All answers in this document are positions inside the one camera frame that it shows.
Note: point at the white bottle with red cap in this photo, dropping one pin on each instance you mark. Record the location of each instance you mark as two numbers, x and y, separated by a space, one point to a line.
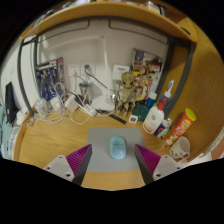
153 118

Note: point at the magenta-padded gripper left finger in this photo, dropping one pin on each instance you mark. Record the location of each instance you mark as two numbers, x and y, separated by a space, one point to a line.
58 166

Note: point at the clear snack bag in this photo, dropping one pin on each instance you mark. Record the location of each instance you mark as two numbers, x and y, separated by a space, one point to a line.
30 122

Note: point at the stainless steel cup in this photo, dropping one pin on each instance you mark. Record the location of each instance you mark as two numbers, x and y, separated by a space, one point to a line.
86 91

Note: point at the small blue red bottle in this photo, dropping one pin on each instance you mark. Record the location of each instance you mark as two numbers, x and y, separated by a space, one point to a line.
163 129

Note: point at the white tissue pack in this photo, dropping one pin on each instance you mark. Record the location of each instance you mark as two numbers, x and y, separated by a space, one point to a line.
20 116

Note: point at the black pen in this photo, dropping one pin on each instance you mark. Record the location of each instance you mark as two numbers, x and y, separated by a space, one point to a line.
117 119

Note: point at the colourful printed boxes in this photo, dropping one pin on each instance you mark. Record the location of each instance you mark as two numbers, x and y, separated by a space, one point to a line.
146 58

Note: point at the clear domed plastic cup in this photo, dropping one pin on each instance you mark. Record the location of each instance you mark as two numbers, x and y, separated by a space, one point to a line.
41 106

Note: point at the white mug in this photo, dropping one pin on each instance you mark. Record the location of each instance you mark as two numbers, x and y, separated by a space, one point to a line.
180 148

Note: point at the small white square clock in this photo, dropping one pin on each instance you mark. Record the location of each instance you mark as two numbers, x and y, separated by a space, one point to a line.
133 119

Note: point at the light blue computer mouse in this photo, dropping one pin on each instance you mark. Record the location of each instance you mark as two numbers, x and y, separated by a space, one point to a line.
118 147

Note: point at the wooden shelf with grey frame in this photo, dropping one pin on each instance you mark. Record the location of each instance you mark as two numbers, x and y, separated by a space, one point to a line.
106 11

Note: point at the white power adapter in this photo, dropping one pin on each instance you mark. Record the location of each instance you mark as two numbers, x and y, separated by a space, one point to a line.
71 104

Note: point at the red chip can yellow lid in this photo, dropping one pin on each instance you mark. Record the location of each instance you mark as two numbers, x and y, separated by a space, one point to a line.
181 126

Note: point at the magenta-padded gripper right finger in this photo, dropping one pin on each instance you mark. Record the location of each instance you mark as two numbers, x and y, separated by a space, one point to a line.
166 166

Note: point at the robot model kit box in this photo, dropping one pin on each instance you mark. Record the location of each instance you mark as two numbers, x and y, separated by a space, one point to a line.
48 78

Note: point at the dark teal round box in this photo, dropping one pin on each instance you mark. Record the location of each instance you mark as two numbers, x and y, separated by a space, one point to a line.
140 113

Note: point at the grey mouse pad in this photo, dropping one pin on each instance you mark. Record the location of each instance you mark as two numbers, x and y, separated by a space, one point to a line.
100 146

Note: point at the white wall socket plate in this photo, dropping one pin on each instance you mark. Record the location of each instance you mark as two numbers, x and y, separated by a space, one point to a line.
74 70
91 71

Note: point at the white multi-port charger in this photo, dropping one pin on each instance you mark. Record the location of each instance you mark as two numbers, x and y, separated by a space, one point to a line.
55 103

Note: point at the teal and plaid bedding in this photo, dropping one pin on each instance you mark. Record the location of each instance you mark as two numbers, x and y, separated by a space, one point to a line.
4 133

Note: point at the white card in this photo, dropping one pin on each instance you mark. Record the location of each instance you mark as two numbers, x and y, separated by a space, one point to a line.
120 71

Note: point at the brown tree creature figurine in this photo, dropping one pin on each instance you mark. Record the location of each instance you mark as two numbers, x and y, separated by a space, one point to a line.
126 90

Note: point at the black bag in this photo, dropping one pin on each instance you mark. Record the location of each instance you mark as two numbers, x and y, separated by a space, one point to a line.
10 103

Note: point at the white desk lamp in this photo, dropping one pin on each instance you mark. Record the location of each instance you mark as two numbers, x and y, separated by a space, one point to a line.
106 103

